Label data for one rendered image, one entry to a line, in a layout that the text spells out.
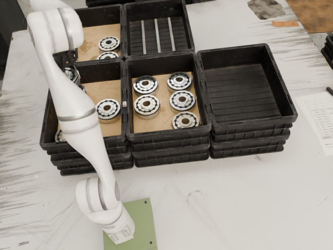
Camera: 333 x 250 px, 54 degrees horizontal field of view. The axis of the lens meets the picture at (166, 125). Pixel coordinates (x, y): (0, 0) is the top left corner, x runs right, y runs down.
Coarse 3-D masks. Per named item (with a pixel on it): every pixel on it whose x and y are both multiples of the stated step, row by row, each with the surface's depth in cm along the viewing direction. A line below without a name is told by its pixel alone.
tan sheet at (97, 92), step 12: (84, 84) 143; (96, 84) 142; (108, 84) 142; (120, 84) 141; (96, 96) 138; (108, 96) 137; (120, 96) 137; (120, 120) 129; (108, 132) 126; (120, 132) 126
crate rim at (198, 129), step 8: (152, 56) 136; (160, 56) 135; (168, 56) 135; (176, 56) 136; (200, 72) 128; (200, 80) 126; (128, 88) 126; (200, 88) 123; (128, 96) 123; (128, 104) 121; (128, 112) 119; (208, 112) 116; (128, 120) 116; (208, 120) 114; (128, 128) 114; (176, 128) 113; (184, 128) 113; (192, 128) 112; (200, 128) 112; (208, 128) 112; (128, 136) 112; (136, 136) 112; (144, 136) 112; (152, 136) 113; (160, 136) 113; (168, 136) 114
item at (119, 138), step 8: (80, 64) 136; (88, 64) 135; (96, 64) 135; (120, 64) 134; (120, 72) 131; (48, 96) 126; (48, 104) 125; (48, 112) 121; (112, 136) 113; (120, 136) 112; (40, 144) 113; (48, 144) 112; (56, 144) 112; (64, 144) 112
